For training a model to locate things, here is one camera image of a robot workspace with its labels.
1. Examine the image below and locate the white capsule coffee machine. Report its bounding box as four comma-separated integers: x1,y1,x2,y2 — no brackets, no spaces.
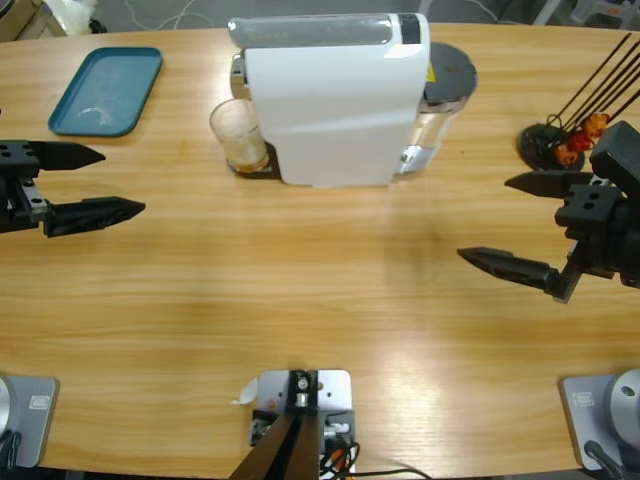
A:
229,12,432,190

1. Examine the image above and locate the clear drinking glass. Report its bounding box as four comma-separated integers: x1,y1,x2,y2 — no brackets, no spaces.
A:
208,98,270,174

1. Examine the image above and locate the white plastic furniture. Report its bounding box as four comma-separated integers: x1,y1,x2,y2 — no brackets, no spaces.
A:
529,0,640,27

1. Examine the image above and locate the metal drip tray grate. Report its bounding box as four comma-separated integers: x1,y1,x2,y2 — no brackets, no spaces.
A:
227,142,281,180

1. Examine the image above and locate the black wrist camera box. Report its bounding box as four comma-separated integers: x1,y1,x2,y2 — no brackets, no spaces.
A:
589,119,640,197

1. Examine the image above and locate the black base cable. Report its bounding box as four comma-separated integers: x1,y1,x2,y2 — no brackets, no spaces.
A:
583,439,626,480
0,429,24,469

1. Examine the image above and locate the white paper tab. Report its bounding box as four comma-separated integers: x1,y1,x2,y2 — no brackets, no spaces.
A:
230,377,259,406

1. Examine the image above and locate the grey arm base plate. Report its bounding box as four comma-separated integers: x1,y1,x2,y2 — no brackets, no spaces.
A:
0,375,60,469
558,368,640,471

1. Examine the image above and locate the teal plastic tray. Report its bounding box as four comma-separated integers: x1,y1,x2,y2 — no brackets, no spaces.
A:
47,46,165,138

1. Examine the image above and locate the silver coffee machine lever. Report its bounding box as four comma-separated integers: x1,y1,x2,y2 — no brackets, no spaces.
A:
227,13,397,49

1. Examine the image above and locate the white floor cable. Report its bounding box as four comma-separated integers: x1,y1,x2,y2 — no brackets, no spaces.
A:
123,0,217,31

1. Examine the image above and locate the clear water tank dark lid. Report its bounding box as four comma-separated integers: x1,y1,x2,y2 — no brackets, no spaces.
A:
398,42,479,177

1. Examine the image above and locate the brown cardboard box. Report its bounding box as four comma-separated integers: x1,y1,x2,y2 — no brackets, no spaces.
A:
0,0,69,42

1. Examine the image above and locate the black cable with orange wires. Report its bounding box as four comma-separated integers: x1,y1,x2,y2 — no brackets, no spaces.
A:
319,439,426,480

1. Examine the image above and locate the white plastic bag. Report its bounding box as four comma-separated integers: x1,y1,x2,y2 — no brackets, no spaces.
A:
43,0,100,36

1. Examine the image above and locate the black capsule holder with rods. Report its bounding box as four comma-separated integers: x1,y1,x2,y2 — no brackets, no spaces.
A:
517,32,640,171

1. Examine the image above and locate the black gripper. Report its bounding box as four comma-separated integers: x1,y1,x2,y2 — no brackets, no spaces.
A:
457,169,640,305
0,141,147,239

